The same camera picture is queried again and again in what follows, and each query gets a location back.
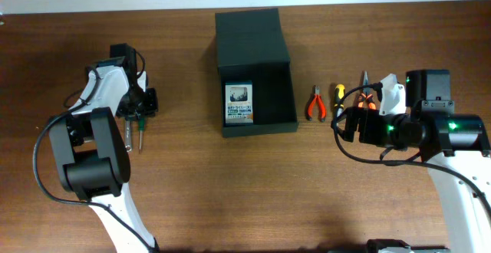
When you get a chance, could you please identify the orange black long nose pliers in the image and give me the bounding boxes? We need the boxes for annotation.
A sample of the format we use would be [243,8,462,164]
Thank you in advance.
[357,71,377,110]

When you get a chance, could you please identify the silver adjustable wrench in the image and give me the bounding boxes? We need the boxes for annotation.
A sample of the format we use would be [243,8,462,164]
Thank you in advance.
[124,120,132,152]

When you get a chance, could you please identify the yellow black stubby screwdriver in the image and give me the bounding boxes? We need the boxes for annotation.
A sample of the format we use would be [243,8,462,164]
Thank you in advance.
[334,84,345,117]

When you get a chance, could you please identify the red handled small cutting pliers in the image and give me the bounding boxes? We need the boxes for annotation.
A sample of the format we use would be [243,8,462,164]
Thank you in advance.
[305,84,328,123]

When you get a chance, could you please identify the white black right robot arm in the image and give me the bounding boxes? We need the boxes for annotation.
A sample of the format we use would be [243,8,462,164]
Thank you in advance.
[331,69,490,252]

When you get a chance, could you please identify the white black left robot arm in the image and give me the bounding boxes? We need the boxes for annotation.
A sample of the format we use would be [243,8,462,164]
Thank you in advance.
[43,43,160,252]

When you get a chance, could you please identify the white blue screwdriver set box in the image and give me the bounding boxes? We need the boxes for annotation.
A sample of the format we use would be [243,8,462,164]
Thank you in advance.
[224,80,253,125]

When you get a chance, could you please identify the black open cardboard box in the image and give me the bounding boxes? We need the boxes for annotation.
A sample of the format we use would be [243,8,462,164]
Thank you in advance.
[215,8,298,138]

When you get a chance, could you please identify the black base plate bottom edge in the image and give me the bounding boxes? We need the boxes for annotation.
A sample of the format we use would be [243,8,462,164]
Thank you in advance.
[328,239,452,253]

